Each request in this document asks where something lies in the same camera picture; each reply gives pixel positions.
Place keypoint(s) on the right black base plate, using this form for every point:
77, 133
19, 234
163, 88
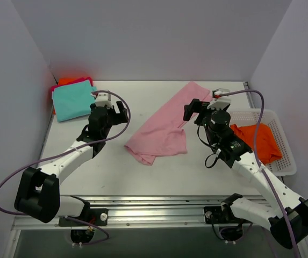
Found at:
214, 215

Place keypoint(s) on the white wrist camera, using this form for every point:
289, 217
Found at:
102, 99
219, 100

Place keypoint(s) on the folded orange t shirt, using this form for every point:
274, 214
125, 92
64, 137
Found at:
63, 82

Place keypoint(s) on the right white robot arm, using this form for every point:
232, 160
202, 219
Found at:
286, 217

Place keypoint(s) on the orange t shirt in basket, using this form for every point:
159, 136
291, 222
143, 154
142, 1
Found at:
267, 148

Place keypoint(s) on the folded magenta t shirt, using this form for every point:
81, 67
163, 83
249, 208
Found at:
85, 79

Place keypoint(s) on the aluminium mounting rail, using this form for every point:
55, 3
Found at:
154, 211

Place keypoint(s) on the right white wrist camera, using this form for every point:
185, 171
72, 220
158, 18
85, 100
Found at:
219, 100

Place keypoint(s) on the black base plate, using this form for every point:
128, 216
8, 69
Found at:
97, 216
214, 215

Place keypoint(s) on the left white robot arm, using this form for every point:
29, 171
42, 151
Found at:
38, 194

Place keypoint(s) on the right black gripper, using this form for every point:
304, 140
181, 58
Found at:
200, 113

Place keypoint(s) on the folded teal t shirt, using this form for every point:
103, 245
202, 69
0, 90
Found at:
72, 101

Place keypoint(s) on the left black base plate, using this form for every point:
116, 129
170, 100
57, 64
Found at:
97, 216

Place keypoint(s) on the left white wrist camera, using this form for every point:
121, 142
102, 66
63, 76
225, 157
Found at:
102, 99

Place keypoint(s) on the pink t shirt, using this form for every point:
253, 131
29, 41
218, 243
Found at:
163, 134

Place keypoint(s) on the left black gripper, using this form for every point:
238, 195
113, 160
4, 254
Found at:
112, 114

